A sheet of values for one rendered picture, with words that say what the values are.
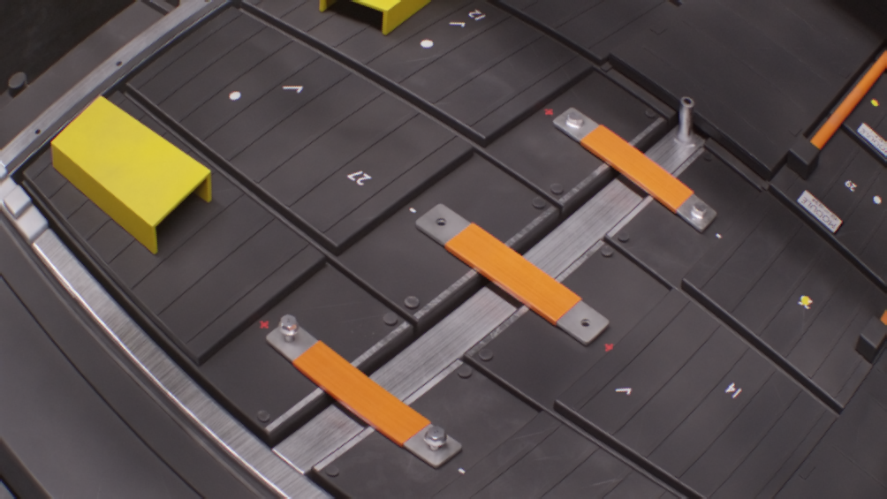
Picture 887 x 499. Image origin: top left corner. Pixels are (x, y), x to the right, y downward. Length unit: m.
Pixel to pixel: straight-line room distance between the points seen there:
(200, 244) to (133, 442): 0.28
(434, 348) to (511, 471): 0.13
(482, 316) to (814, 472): 0.32
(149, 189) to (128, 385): 0.26
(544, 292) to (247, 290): 0.19
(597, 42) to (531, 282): 0.26
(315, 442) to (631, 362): 0.21
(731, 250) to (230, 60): 0.43
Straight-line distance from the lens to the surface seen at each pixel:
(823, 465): 1.18
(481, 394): 1.22
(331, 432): 1.20
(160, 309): 1.25
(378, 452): 1.18
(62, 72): 1.68
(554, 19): 1.48
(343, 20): 1.46
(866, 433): 1.21
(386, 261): 1.29
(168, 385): 1.22
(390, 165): 1.33
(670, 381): 1.22
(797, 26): 1.56
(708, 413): 1.20
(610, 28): 1.48
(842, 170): 1.41
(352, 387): 1.21
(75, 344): 1.10
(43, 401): 1.08
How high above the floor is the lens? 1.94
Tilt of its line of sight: 47 degrees down
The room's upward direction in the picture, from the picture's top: 3 degrees clockwise
